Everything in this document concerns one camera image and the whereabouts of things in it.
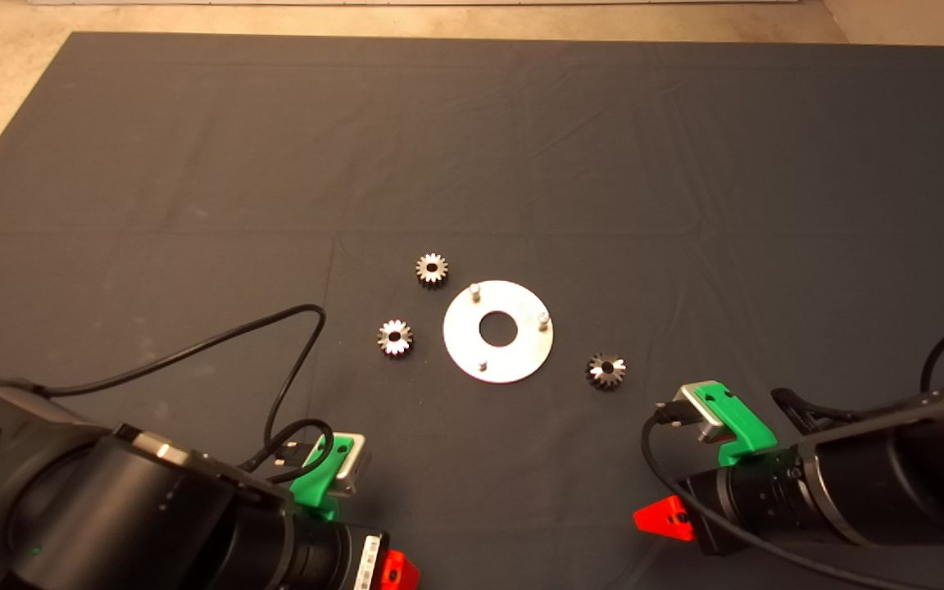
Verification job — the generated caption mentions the small steel planetary gear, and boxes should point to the small steel planetary gear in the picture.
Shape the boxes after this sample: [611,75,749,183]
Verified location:
[377,319,415,358]
[415,252,450,288]
[585,352,627,391]

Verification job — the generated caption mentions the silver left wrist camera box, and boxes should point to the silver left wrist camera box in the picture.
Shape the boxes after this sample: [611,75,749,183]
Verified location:
[333,432,373,497]

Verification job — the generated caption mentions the round metal carrier plate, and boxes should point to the round metal carrier plate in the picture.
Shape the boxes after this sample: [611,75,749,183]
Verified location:
[442,279,556,384]

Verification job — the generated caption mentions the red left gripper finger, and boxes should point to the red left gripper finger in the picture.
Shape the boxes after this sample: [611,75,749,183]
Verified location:
[380,551,421,590]

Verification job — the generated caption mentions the green left camera mount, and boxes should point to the green left camera mount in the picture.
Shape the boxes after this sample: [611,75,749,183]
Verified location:
[288,434,356,522]

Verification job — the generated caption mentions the black camera cable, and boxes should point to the black camera cable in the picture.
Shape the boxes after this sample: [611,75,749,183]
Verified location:
[25,304,334,484]
[642,315,944,590]

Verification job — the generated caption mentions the dark grey table cloth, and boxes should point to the dark grey table cloth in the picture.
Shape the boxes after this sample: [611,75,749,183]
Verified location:
[0,31,944,590]

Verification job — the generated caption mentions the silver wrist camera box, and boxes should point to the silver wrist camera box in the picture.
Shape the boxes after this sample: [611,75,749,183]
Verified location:
[679,383,727,445]
[333,432,373,497]

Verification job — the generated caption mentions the black right camera cable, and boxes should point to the black right camera cable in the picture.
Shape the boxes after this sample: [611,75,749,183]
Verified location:
[642,315,944,590]

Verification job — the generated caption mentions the green right camera mount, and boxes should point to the green right camera mount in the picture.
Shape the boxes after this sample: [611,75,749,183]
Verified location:
[695,381,778,466]

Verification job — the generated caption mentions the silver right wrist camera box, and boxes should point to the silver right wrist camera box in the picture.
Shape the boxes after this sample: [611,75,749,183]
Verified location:
[679,383,727,445]

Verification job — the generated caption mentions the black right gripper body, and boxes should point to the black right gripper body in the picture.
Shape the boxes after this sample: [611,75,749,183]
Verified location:
[677,447,839,558]

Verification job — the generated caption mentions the black left camera cable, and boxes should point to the black left camera cable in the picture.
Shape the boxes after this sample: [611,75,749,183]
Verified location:
[25,304,334,484]

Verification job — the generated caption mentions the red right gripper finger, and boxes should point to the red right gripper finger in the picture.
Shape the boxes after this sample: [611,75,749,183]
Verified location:
[633,496,696,542]

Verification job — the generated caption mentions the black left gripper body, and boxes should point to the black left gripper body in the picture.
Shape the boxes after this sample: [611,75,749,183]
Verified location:
[278,513,391,590]

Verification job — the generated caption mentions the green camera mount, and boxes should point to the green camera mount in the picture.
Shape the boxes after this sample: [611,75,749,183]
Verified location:
[288,434,356,522]
[695,381,778,466]

